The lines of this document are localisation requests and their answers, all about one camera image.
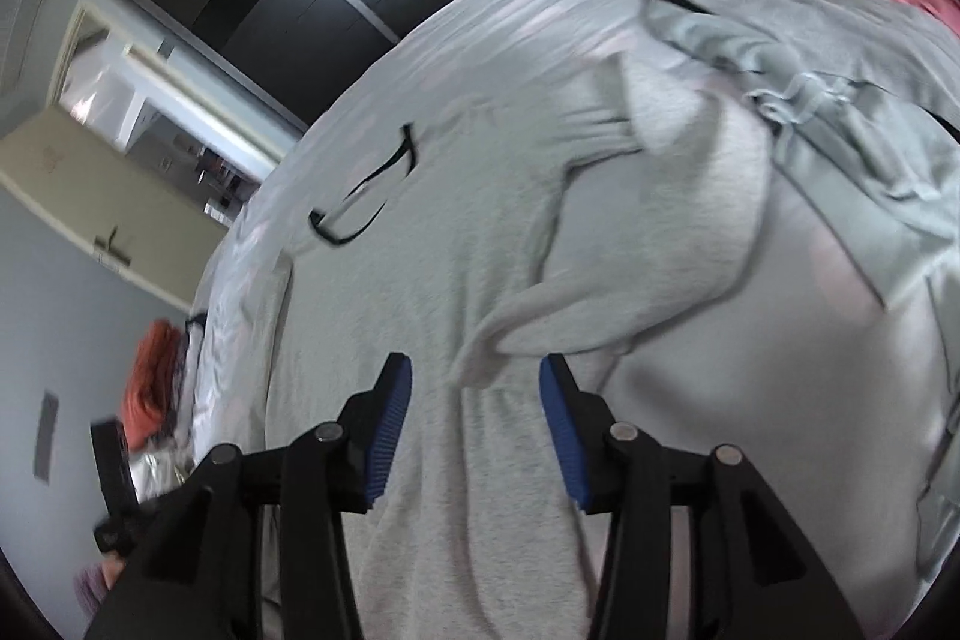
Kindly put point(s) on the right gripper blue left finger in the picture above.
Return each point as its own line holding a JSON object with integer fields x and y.
{"x": 372, "y": 422}

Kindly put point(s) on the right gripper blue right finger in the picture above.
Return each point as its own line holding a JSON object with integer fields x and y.
{"x": 579, "y": 425}

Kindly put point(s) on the light grey sweatshirt black collar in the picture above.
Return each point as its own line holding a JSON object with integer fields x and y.
{"x": 566, "y": 216}

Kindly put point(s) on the stack of white folded clothes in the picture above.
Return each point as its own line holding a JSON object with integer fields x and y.
{"x": 165, "y": 458}

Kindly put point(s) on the person's left hand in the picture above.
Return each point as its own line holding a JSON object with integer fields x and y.
{"x": 111, "y": 568}

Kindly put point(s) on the purple fleece robe sleeve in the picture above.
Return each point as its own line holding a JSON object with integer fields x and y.
{"x": 90, "y": 589}

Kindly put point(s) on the orange folded garment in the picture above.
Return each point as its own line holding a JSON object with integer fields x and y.
{"x": 148, "y": 391}

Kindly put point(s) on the grey pink-dotted bed sheet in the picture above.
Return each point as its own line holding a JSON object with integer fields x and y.
{"x": 323, "y": 193}

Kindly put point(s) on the beige room door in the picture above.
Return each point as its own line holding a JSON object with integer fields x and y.
{"x": 122, "y": 215}

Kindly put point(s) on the grey jacket with black trim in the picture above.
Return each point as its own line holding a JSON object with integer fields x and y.
{"x": 834, "y": 359}

